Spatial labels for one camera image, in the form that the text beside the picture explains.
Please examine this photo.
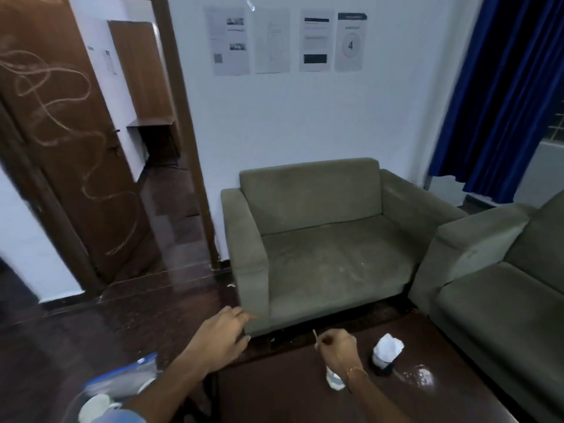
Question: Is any circle-printed wall paper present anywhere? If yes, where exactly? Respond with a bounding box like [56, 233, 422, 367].
[334, 12, 368, 72]

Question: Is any white photo-printed wall paper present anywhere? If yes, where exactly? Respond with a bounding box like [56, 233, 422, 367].
[204, 6, 251, 77]

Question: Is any person's left hand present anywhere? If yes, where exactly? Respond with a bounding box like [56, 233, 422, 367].
[189, 305, 256, 375]

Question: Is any light blue sleeve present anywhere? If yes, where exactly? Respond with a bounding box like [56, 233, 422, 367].
[90, 408, 148, 423]

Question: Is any green fabric sofa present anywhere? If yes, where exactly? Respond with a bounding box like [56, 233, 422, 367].
[407, 189, 564, 423]

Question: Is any window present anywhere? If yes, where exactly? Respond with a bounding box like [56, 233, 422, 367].
[541, 99, 564, 144]

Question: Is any brown wooden cabinet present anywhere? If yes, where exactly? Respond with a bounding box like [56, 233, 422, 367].
[108, 20, 182, 166]

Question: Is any clear blue-zip plastic bag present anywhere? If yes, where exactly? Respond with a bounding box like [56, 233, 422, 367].
[66, 352, 159, 423]

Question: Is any person's left forearm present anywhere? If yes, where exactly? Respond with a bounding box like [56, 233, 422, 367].
[121, 348, 210, 423]

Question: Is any small white container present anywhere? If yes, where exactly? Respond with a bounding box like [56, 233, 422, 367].
[325, 365, 347, 392]

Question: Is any black tissue holder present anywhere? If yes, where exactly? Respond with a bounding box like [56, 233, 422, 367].
[370, 348, 395, 376]

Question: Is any person's right forearm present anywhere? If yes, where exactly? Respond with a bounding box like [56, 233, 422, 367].
[346, 368, 413, 423]

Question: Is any green fabric armchair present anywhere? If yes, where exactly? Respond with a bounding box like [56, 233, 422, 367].
[220, 157, 468, 338]

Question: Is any blue curtain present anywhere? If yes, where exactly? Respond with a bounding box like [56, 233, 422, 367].
[428, 0, 564, 204]

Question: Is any plain white wall paper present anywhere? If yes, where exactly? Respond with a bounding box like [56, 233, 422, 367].
[253, 9, 292, 75]

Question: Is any person's right hand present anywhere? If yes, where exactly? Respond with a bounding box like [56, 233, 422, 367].
[315, 328, 365, 379]

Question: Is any white round item in bag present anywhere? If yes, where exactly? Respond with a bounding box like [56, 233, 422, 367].
[78, 394, 122, 423]

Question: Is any dark brown door frame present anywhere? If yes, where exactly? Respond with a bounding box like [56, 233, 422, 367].
[0, 0, 221, 301]

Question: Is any black-barred wall paper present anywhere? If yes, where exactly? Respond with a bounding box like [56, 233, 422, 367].
[300, 10, 336, 73]

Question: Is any brown scribbled wooden door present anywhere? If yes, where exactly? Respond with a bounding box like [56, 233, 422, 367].
[0, 0, 153, 283]

